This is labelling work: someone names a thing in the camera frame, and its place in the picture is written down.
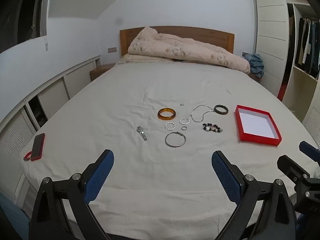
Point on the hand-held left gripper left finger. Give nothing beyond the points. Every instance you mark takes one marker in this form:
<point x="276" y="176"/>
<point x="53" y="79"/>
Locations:
<point x="100" y="175"/>

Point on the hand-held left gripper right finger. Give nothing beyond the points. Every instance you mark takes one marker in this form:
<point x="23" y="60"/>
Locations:
<point x="225" y="177"/>

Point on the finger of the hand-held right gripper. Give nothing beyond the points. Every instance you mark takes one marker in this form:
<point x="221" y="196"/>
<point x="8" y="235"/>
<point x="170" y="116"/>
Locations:
<point x="311" y="152"/>
<point x="290" y="166"/>

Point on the red shallow box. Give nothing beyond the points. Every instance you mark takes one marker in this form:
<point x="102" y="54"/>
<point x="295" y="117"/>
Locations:
<point x="260" y="141"/>

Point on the amber bangle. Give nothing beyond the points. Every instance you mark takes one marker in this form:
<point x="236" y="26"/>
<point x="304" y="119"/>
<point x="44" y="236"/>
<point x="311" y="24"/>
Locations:
<point x="160" y="116"/>

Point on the silver wristwatch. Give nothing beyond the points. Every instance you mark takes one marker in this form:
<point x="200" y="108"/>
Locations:
<point x="141" y="130"/>

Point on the dark brown bangle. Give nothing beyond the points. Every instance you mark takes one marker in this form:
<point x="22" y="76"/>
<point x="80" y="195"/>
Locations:
<point x="221" y="113"/>

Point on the open wardrobe shelving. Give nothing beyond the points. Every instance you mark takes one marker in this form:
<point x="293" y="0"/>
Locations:
<point x="300" y="85"/>

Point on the red smartphone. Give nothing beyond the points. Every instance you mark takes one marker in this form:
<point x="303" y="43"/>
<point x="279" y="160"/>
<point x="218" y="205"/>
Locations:
<point x="37" y="146"/>

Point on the large silver bangle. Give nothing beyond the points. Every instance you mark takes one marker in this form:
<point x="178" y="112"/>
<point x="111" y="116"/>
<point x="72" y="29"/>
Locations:
<point x="166" y="140"/>

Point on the thin silver hoop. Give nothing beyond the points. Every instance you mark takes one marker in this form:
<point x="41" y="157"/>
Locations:
<point x="179" y="120"/>
<point x="165" y="125"/>

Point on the wooden nightstand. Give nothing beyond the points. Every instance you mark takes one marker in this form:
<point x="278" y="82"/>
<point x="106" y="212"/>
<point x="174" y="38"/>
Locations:
<point x="256" y="79"/>
<point x="100" y="70"/>

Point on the low white slatted cabinets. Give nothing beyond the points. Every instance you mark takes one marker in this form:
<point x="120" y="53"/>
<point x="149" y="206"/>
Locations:
<point x="50" y="92"/>

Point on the blue cloth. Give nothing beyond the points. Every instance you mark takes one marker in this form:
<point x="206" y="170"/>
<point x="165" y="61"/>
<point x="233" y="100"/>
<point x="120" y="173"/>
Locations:
<point x="11" y="220"/>

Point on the blue crumpled clothes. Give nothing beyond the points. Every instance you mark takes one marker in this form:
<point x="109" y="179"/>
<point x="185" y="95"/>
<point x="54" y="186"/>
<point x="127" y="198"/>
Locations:
<point x="255" y="63"/>

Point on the hanging dark clothes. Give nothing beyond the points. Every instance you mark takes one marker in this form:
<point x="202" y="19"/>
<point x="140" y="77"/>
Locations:
<point x="308" y="45"/>

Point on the white panelled wardrobe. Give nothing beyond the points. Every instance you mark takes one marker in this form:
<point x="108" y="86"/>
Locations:
<point x="271" y="42"/>

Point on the beige pillow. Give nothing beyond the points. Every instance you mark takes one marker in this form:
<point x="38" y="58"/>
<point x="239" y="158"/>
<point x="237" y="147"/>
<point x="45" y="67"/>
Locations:
<point x="140" y="58"/>

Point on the floral beige duvet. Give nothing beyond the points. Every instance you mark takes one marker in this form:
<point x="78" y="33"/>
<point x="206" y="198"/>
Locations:
<point x="175" y="45"/>

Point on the wooden headboard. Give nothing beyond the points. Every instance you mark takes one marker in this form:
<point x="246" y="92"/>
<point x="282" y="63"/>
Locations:
<point x="127" y="33"/>

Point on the dark window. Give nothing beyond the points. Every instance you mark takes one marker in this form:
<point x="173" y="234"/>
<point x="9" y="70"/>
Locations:
<point x="25" y="12"/>

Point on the wall socket plate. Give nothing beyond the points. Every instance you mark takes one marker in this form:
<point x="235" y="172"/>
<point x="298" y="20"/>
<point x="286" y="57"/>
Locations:
<point x="112" y="49"/>

